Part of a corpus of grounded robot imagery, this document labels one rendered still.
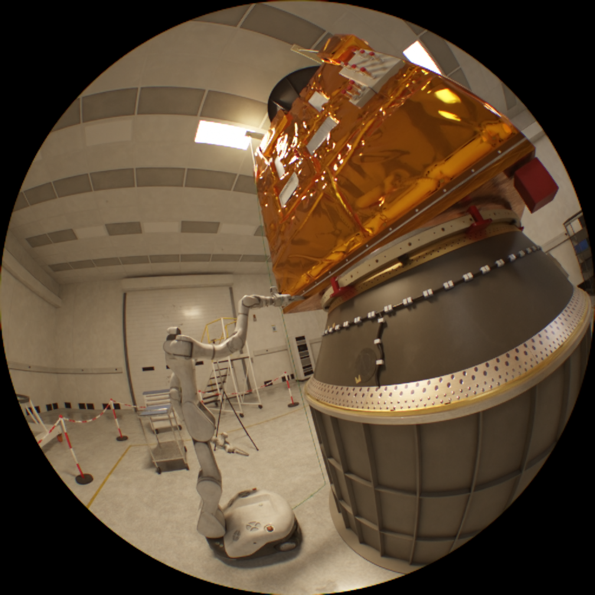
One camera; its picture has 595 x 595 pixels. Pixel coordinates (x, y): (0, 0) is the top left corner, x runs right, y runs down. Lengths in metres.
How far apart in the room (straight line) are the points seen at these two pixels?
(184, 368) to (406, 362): 1.04
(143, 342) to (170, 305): 1.85
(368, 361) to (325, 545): 1.39
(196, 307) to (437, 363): 8.02
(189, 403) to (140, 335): 7.17
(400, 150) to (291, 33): 3.24
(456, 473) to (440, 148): 1.13
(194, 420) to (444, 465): 1.10
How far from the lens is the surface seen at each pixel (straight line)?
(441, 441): 0.68
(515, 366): 0.64
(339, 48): 2.03
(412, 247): 0.79
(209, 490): 1.35
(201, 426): 1.15
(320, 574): 1.57
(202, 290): 8.47
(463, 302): 0.69
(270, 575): 1.64
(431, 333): 0.66
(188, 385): 1.15
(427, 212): 0.86
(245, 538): 1.46
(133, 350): 8.21
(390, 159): 0.98
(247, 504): 1.73
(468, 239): 0.88
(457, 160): 0.88
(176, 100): 4.02
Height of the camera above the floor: 1.44
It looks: 15 degrees up
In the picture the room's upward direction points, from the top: 14 degrees counter-clockwise
